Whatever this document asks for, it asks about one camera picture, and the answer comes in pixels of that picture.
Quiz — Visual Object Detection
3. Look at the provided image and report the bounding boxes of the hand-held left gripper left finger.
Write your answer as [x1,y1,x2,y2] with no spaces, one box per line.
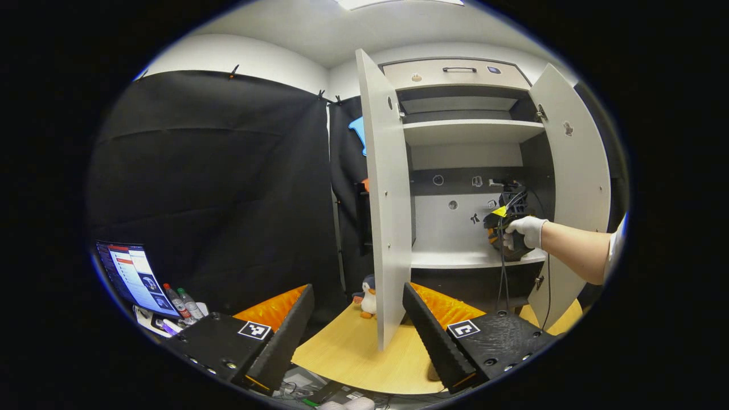
[165,284,315,395]

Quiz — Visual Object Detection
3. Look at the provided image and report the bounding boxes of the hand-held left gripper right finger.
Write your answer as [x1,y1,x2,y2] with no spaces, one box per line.
[402,282,558,395]

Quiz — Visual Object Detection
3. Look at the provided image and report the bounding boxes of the white cabinet door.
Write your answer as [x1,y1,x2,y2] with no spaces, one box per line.
[527,63,612,331]
[355,48,413,352]

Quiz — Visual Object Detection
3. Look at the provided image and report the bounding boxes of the white shoe cabinet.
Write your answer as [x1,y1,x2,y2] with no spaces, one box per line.
[382,57,556,311]

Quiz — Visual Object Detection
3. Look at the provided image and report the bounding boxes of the beige cabinet drawer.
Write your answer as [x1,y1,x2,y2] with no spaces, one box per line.
[383,59,531,92]

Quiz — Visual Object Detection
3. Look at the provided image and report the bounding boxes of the penguin plush toy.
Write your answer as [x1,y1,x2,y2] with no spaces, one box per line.
[351,274,378,319]

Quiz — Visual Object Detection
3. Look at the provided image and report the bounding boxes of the person's white sneaker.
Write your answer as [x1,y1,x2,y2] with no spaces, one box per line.
[316,397,376,410]

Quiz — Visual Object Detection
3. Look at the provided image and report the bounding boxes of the red label plastic bottle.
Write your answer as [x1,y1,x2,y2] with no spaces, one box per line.
[163,283,191,325]

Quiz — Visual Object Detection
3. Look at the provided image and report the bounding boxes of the black backdrop cloth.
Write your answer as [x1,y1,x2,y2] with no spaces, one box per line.
[85,69,630,331]

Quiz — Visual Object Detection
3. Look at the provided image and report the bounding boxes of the open laptop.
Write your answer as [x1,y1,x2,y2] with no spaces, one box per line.
[95,240,182,318]

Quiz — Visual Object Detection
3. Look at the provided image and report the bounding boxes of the large ceiling light panel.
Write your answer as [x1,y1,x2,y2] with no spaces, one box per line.
[336,0,465,11]

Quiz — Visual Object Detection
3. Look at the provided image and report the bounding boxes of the black floor cables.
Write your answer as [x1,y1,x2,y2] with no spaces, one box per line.
[273,370,365,408]

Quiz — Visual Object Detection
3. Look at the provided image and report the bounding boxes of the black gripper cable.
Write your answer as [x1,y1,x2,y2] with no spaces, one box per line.
[494,191,554,331]

